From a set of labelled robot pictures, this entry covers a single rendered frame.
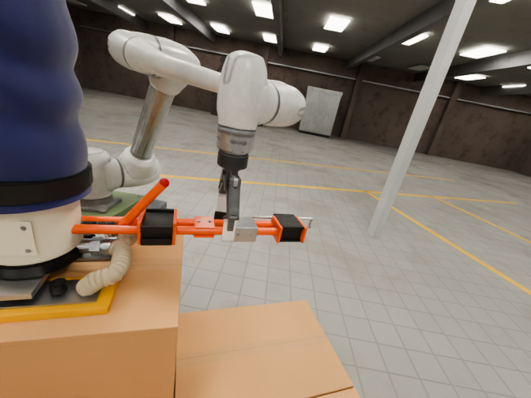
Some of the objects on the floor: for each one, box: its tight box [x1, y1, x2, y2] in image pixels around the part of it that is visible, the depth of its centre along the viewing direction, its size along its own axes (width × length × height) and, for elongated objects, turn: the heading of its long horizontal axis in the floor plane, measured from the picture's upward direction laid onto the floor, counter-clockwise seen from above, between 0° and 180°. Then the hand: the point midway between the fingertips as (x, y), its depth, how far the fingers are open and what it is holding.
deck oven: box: [298, 86, 343, 138], centre depth 1339 cm, size 178×137×229 cm
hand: (224, 223), depth 68 cm, fingers open, 13 cm apart
